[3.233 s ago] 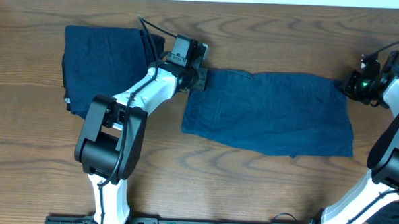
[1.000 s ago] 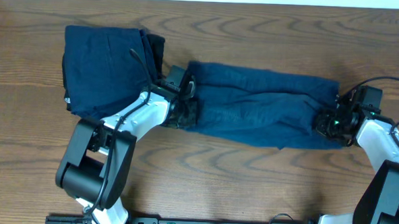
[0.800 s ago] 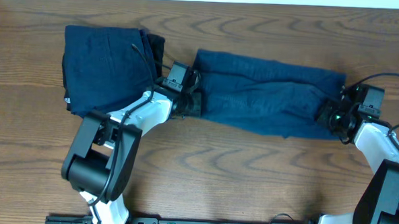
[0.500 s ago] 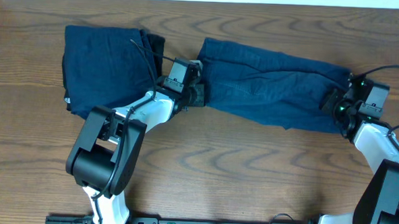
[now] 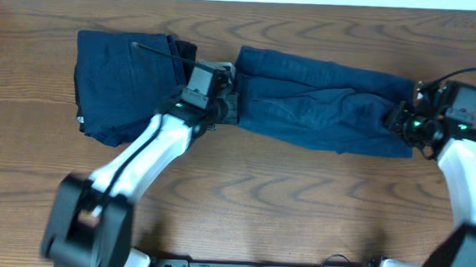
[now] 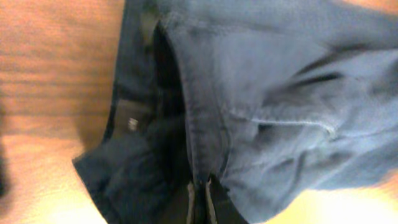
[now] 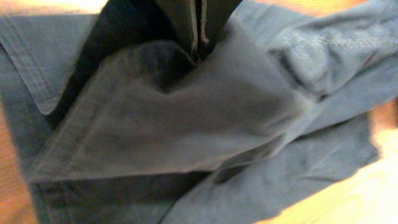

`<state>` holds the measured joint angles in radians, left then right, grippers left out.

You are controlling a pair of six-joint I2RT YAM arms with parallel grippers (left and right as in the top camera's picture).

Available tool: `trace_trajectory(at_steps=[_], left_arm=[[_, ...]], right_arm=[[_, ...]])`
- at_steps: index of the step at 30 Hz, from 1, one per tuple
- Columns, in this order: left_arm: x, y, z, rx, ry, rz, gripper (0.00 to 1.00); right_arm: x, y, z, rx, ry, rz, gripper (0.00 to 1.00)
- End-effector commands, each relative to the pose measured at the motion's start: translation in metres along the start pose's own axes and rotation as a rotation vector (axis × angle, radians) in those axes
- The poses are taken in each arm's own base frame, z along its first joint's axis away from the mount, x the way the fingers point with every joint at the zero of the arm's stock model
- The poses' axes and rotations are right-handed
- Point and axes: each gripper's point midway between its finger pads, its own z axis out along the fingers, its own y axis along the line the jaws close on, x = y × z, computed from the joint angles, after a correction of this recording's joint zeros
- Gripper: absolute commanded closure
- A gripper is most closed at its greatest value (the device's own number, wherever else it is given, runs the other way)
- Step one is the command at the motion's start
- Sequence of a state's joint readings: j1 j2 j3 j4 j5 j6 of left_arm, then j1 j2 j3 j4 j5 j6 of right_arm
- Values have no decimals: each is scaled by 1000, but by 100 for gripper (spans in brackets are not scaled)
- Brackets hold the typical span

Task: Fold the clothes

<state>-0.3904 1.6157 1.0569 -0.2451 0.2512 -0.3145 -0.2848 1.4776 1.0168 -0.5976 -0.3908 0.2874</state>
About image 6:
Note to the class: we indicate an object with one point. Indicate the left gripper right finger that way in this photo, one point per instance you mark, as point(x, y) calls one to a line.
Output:
point(219, 207)

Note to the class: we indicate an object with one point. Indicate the dark blue shorts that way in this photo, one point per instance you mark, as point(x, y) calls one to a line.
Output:
point(270, 97)

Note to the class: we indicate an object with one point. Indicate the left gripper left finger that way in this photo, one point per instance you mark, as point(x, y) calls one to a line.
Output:
point(181, 207)

